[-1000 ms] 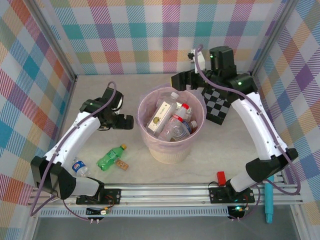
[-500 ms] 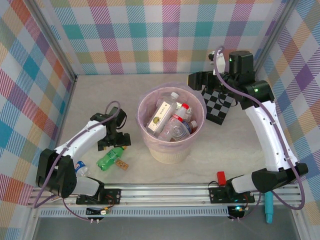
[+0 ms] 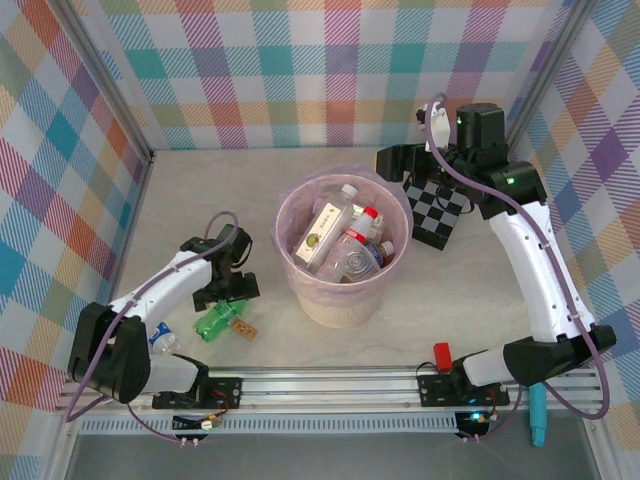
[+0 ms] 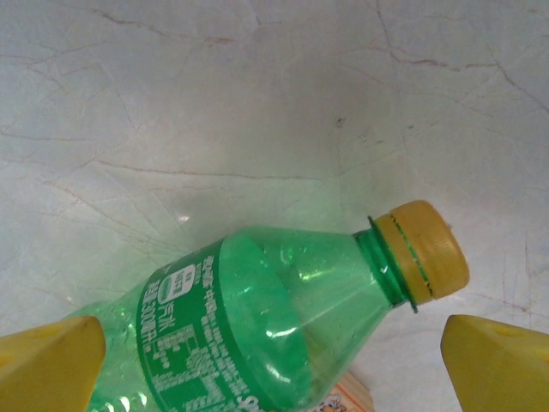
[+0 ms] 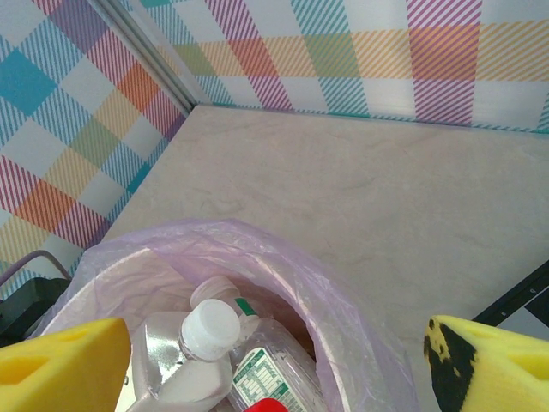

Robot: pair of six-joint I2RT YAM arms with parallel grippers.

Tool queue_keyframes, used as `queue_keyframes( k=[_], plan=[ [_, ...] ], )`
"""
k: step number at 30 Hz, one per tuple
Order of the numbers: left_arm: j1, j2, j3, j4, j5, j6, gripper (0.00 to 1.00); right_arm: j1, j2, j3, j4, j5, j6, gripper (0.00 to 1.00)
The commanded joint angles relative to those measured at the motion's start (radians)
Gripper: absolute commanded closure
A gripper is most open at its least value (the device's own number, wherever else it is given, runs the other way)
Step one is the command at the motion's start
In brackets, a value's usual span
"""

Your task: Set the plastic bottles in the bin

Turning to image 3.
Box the green plastic bottle yellow cap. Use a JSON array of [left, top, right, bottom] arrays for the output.
[[193, 299, 249, 345]]

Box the clear bottle red cap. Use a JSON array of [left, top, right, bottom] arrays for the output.
[[342, 206, 387, 249]]

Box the bottle beige label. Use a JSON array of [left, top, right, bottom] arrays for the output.
[[292, 183, 362, 272]]

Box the pink plastic bin liner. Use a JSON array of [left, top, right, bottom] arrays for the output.
[[269, 159, 416, 306]]

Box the beige plastic waste bin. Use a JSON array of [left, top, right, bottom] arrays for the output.
[[277, 160, 415, 329]]

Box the black white checkerboard box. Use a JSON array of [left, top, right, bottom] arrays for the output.
[[402, 179, 476, 251]]

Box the small orange snack packet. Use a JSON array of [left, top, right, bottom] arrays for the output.
[[230, 318, 259, 342]]

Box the clear bottle blue white label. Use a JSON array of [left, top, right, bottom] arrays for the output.
[[148, 322, 184, 357]]

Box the clear bottle white cap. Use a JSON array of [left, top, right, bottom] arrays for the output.
[[367, 239, 397, 269]]

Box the clear bottle ribbed round base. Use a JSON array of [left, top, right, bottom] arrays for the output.
[[324, 234, 382, 285]]

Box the small black controller board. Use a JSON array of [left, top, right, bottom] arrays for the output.
[[172, 413, 224, 434], [455, 410, 494, 439]]

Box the red plastic block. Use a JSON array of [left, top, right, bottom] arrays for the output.
[[432, 342, 454, 372]]

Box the teal plastic tool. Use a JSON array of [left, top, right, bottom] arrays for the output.
[[528, 382, 549, 448]]

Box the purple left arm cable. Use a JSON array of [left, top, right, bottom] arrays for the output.
[[64, 212, 241, 444]]

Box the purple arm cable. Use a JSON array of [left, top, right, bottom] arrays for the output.
[[424, 92, 611, 444], [64, 212, 241, 444]]

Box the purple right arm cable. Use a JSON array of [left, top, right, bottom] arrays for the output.
[[424, 92, 611, 444]]

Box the aluminium frame post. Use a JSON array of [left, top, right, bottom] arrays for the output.
[[49, 0, 155, 169], [502, 0, 594, 154]]

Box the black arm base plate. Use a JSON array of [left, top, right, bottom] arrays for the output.
[[152, 377, 244, 411], [417, 372, 511, 409]]

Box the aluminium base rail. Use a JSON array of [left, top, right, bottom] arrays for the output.
[[52, 367, 609, 414]]

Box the white slotted cable tray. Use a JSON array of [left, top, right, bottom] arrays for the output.
[[79, 413, 459, 435]]

